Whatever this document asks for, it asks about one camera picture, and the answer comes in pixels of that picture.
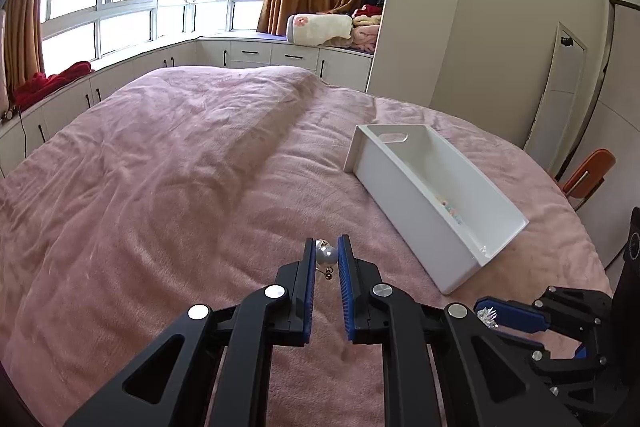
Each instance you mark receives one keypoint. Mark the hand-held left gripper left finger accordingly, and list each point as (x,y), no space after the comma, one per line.
(306,297)

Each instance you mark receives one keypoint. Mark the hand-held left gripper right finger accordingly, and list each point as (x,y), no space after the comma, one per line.
(346,297)

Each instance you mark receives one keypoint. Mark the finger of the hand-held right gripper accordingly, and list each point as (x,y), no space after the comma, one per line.
(520,316)
(560,361)

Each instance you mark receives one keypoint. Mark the pearl earring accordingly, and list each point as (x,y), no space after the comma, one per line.
(325,253)

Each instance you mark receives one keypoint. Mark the white plastic storage box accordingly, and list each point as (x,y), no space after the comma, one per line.
(425,232)

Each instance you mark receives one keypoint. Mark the orange chair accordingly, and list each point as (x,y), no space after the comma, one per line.
(592,167)

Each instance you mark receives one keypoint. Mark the pink bedspread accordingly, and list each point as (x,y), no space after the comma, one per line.
(150,187)

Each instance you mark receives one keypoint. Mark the white door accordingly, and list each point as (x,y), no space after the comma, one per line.
(560,107)

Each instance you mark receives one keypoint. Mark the white window seat cabinet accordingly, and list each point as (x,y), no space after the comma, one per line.
(295,56)

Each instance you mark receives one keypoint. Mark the pink folded blanket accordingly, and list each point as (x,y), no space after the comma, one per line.
(365,36)

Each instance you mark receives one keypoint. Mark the black door knob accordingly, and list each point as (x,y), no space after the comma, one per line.
(566,41)

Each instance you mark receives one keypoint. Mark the red plush toy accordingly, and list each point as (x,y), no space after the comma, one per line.
(367,11)

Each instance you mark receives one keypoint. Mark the red cloth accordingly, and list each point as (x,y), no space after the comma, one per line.
(50,82)

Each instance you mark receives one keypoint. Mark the small round device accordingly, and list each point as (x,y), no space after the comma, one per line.
(7,113)

